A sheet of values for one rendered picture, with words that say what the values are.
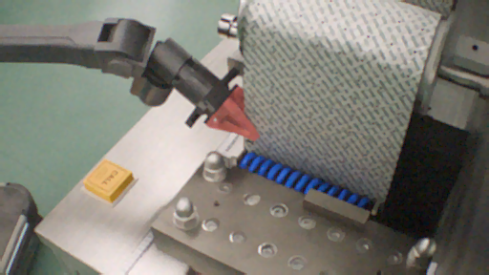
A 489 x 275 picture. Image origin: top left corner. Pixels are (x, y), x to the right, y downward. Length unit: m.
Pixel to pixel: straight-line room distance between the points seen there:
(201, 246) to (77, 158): 1.68
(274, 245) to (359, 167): 0.16
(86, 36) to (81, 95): 1.90
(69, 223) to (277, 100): 0.44
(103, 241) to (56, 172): 1.44
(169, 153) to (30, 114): 1.74
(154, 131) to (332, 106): 0.47
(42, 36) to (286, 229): 0.47
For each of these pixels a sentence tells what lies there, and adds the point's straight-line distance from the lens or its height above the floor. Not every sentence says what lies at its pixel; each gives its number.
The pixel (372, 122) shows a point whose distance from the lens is 0.65.
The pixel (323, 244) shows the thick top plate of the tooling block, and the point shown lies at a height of 1.03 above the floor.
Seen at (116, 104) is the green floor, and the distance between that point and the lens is 2.54.
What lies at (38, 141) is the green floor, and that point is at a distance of 2.48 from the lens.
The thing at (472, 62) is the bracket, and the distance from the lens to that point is 0.61.
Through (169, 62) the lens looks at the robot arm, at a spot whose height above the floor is 1.17.
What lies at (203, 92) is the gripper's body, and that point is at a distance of 0.74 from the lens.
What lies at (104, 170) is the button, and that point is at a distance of 0.95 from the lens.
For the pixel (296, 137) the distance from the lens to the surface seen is 0.73.
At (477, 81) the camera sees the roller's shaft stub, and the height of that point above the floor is 1.26.
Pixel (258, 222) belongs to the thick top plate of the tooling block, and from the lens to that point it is 0.71.
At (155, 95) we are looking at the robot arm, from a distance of 0.81.
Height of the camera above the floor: 1.61
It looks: 45 degrees down
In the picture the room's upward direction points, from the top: straight up
